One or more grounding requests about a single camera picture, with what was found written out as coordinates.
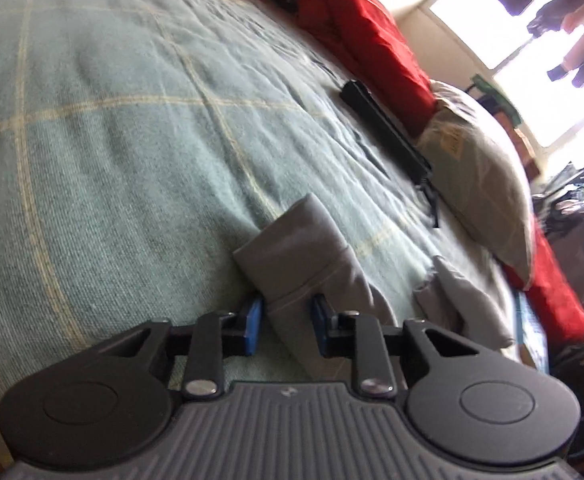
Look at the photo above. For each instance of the black folded umbrella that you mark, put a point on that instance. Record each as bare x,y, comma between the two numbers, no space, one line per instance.
360,100

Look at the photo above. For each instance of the red duvet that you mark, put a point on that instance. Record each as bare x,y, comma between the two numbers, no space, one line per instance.
362,34

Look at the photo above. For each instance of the cardboard box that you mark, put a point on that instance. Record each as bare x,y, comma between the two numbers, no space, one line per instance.
526,154

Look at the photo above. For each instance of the green stool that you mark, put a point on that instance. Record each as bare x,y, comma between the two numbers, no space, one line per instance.
493,100

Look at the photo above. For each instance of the grey-green plaid pillow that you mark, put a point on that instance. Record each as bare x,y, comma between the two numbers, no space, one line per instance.
476,170

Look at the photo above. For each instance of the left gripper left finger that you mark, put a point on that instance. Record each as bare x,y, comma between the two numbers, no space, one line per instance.
215,337

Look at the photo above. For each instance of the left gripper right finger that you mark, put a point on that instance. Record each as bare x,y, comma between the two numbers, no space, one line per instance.
361,339

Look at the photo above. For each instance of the white blue paperback book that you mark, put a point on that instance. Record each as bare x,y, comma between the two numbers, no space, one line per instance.
530,336

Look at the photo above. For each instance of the grey sweatpants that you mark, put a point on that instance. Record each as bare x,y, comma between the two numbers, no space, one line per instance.
303,254

